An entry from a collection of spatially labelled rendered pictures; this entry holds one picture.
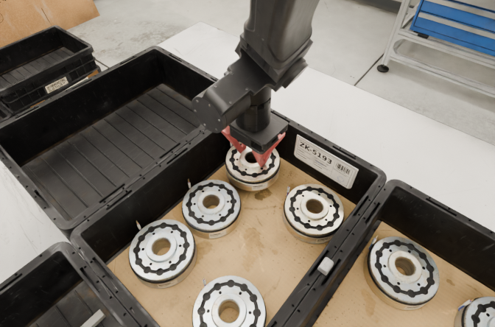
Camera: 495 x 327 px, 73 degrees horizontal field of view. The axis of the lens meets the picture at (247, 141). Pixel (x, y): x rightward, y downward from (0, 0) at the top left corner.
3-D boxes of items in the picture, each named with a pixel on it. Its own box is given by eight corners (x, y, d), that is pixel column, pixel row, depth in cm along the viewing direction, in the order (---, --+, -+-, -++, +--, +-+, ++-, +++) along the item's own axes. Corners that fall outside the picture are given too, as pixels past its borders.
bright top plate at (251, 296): (232, 263, 51) (232, 261, 51) (280, 314, 47) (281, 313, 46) (178, 311, 47) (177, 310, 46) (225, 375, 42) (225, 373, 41)
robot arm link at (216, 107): (314, 60, 42) (266, 12, 42) (258, 107, 36) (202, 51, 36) (273, 105, 52) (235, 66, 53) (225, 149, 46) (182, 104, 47)
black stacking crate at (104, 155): (164, 84, 89) (155, 46, 81) (248, 137, 76) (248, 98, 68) (14, 174, 69) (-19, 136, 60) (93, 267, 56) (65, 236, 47)
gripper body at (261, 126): (264, 153, 52) (265, 119, 47) (217, 124, 57) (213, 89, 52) (288, 130, 56) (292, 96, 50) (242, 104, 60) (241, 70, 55)
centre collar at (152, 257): (163, 227, 55) (162, 226, 55) (183, 245, 53) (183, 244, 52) (139, 250, 52) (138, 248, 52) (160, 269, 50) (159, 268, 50)
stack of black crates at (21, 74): (89, 99, 188) (55, 23, 155) (123, 122, 175) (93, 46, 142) (19, 139, 166) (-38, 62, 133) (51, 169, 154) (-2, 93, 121)
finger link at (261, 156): (260, 183, 59) (261, 147, 52) (230, 162, 62) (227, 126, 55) (283, 160, 62) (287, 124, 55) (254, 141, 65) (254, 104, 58)
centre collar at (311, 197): (309, 191, 60) (310, 188, 59) (334, 206, 58) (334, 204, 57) (294, 209, 57) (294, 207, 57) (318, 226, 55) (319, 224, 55)
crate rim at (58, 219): (157, 52, 82) (155, 43, 80) (250, 104, 69) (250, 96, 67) (-14, 143, 62) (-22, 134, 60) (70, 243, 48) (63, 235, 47)
